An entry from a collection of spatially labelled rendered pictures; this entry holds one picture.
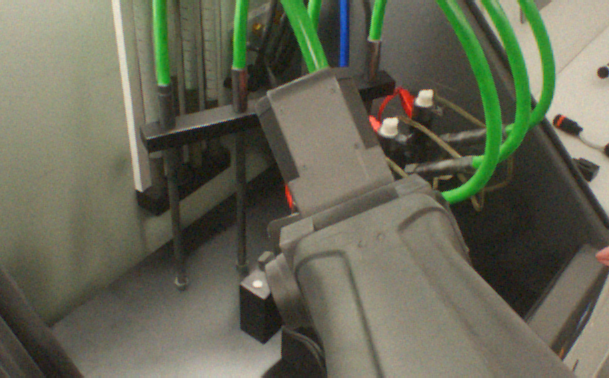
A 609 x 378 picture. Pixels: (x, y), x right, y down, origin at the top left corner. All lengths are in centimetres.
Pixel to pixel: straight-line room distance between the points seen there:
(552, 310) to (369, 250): 71
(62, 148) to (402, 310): 77
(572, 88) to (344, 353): 114
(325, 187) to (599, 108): 92
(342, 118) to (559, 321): 60
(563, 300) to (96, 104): 59
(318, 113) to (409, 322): 23
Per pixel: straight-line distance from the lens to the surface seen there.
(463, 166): 87
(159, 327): 104
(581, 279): 101
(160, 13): 82
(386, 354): 16
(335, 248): 27
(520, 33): 117
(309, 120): 39
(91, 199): 100
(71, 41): 88
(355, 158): 39
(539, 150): 101
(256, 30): 109
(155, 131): 90
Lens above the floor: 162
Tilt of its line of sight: 40 degrees down
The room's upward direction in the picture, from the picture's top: 3 degrees clockwise
